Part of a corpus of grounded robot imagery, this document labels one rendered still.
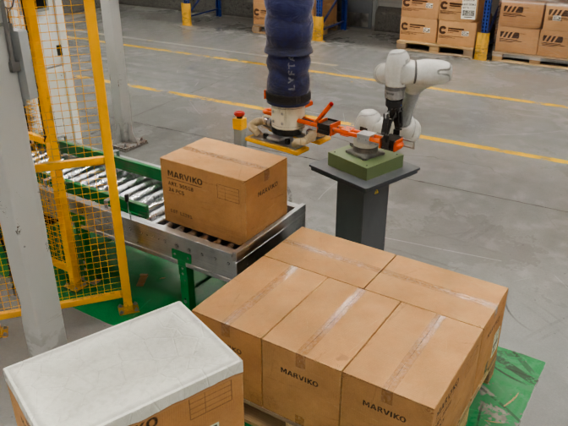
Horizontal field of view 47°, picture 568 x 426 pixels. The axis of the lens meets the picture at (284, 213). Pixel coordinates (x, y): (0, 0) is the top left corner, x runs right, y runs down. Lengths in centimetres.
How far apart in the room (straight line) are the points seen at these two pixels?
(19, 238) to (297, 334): 139
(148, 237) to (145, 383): 191
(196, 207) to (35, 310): 100
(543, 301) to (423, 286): 127
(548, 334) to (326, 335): 162
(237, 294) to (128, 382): 129
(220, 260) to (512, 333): 175
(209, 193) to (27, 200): 94
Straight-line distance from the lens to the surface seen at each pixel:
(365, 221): 414
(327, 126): 316
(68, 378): 209
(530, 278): 463
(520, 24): 1019
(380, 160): 401
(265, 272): 336
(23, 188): 326
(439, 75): 293
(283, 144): 327
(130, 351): 214
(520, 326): 414
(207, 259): 358
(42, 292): 352
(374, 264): 346
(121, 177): 465
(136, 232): 389
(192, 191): 367
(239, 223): 353
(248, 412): 333
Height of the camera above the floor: 232
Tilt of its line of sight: 27 degrees down
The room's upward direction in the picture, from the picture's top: straight up
